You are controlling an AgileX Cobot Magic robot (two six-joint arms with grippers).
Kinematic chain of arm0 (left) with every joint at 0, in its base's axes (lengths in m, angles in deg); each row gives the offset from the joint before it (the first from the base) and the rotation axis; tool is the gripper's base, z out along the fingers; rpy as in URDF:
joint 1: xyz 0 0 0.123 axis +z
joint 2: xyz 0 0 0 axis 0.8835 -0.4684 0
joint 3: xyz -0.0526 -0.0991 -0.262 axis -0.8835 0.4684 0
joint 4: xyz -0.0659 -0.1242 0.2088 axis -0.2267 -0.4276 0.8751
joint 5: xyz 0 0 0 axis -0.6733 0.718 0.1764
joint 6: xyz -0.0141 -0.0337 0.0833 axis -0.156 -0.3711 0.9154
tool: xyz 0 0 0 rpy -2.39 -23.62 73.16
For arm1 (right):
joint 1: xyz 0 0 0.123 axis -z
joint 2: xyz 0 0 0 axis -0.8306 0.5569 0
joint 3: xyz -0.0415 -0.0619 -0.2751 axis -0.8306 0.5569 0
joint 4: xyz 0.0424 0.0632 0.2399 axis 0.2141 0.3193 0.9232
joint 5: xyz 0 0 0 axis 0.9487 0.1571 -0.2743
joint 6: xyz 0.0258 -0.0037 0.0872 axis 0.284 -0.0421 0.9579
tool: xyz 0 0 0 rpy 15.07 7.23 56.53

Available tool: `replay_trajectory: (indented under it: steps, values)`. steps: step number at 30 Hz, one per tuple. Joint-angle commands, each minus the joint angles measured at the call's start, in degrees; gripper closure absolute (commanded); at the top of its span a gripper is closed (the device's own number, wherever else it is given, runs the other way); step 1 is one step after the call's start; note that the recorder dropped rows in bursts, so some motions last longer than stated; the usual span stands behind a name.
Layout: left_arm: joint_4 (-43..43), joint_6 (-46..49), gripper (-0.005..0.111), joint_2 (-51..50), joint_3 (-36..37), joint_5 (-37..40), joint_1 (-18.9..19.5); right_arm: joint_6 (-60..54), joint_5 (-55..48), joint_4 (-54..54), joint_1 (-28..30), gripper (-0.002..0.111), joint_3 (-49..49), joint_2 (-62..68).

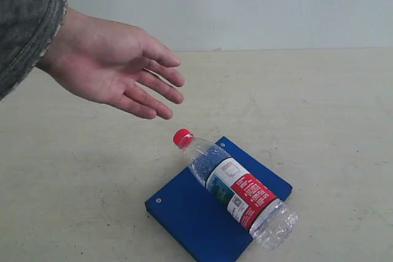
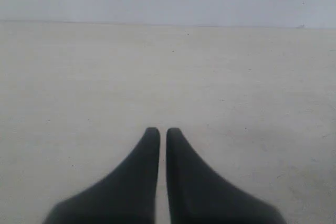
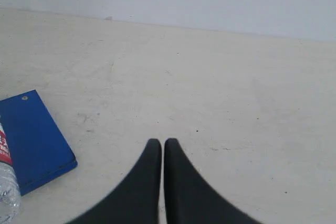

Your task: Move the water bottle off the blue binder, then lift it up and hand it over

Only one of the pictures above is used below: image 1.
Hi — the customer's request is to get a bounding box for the grey sleeved forearm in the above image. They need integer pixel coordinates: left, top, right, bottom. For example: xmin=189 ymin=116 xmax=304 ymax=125
xmin=1 ymin=0 xmax=68 ymax=98

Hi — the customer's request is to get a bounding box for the clear red-capped water bottle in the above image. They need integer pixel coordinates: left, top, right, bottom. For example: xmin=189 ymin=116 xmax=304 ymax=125
xmin=173 ymin=128 xmax=298 ymax=250

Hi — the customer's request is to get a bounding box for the blue file folder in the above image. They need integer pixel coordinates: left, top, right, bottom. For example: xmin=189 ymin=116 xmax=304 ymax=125
xmin=145 ymin=137 xmax=292 ymax=261

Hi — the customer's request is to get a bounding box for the person's open bare hand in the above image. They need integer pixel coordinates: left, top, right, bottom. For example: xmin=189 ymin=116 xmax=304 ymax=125
xmin=37 ymin=8 xmax=185 ymax=120

